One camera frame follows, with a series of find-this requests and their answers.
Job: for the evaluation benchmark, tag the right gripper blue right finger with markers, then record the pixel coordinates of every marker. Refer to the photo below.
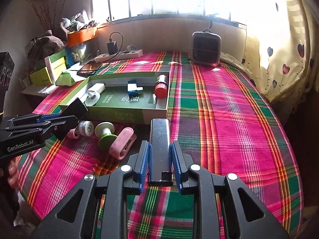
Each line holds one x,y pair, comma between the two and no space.
176,166

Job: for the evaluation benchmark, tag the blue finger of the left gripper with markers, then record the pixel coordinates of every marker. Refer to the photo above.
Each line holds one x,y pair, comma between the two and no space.
62,125
46,117

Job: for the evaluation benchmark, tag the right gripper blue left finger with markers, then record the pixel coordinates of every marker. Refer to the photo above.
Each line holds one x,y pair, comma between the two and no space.
143,160

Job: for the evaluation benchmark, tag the silver black lighter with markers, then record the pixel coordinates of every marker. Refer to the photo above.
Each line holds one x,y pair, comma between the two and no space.
159,155

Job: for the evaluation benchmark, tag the pink clip long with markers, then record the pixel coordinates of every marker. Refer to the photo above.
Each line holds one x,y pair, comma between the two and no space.
122,144

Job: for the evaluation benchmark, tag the white power bank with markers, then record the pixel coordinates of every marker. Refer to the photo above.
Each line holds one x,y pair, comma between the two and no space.
96,88

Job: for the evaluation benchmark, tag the red capped bottle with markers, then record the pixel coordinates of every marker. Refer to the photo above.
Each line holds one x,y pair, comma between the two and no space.
161,87

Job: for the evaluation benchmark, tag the blue white small device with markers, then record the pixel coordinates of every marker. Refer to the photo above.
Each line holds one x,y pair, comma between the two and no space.
133,89

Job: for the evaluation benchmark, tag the black rectangular remote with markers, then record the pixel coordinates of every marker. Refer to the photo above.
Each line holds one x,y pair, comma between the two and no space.
76,108

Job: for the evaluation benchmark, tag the white panda suction hook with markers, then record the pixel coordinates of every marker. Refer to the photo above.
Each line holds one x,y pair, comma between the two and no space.
92,98

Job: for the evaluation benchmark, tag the person left hand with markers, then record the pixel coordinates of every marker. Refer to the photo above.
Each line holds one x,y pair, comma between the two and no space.
12,173

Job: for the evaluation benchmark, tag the white round capped jar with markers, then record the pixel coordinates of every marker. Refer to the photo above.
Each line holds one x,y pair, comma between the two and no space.
86,128

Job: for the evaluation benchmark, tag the green cloth pouch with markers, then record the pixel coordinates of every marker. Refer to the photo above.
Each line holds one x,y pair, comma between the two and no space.
65,79

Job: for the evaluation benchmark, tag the white green spool toy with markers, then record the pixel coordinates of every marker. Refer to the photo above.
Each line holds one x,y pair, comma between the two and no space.
105,133

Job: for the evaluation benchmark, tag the yellow green box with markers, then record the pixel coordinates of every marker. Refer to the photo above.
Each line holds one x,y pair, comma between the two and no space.
41,76

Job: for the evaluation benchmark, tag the white tissue paper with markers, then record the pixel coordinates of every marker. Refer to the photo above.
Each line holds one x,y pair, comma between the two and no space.
73,72

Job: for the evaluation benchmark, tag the white tube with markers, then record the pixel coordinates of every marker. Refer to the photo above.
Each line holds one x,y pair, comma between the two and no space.
50,69

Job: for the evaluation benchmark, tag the plaid pink green bedspread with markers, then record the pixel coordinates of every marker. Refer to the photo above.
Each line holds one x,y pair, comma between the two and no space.
217,116

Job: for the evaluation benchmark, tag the black smartphone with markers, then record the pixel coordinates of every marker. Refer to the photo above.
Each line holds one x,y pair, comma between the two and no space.
89,69

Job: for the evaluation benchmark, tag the brown patterned cloth bag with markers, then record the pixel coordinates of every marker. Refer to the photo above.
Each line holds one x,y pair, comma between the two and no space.
43,46

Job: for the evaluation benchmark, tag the green cardboard box tray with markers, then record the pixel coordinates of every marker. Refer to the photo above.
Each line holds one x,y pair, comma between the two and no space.
115,105

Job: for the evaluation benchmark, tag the orange planter box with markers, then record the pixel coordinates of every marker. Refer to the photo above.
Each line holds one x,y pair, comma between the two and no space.
81,36

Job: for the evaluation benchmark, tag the black charger adapter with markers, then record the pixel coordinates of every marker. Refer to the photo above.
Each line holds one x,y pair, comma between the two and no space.
112,48

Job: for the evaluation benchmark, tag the white power strip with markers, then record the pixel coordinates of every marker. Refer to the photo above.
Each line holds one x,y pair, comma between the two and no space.
121,56

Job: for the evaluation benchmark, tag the small space heater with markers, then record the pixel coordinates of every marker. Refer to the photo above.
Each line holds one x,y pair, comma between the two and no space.
205,48

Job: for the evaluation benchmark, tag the heart pattern curtain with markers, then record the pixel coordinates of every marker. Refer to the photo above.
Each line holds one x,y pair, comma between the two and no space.
280,43

